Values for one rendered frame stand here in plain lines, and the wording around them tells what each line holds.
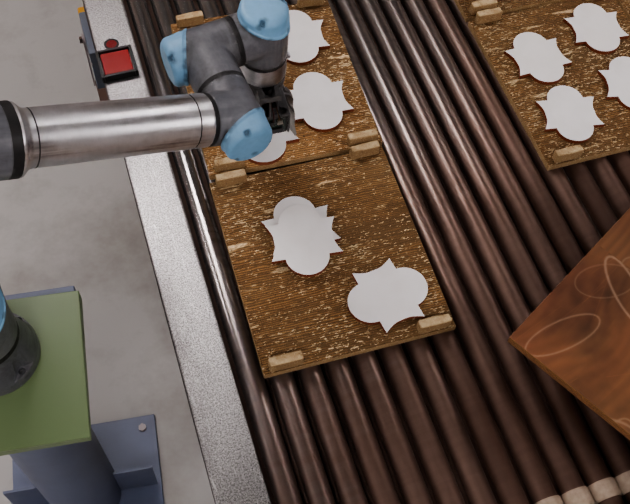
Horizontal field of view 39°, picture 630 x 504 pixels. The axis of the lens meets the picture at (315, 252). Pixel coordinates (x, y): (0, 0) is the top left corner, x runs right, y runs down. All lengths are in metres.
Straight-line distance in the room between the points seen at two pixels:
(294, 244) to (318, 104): 0.34
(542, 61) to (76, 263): 1.50
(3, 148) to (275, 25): 0.44
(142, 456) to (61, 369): 0.89
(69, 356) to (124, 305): 1.06
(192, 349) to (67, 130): 0.56
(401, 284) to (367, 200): 0.19
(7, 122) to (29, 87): 2.09
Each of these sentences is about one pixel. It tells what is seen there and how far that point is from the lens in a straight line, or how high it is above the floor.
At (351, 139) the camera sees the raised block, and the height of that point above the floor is 0.96.
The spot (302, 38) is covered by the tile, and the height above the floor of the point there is 0.95.
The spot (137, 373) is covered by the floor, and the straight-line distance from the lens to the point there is 2.55.
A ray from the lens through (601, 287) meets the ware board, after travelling 1.56.
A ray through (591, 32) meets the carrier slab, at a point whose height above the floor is 0.95.
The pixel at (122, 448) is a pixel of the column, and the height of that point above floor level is 0.01.
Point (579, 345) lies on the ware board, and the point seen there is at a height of 1.04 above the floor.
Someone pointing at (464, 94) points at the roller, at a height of 0.92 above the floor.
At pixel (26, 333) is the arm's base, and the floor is 0.96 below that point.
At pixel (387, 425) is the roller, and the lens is 1.50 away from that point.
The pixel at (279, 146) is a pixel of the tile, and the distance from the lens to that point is 1.59.
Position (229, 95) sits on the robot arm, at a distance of 1.24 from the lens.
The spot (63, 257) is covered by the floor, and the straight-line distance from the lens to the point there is 2.76.
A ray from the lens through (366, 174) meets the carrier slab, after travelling 1.71.
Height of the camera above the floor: 2.32
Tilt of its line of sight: 59 degrees down
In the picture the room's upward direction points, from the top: 5 degrees clockwise
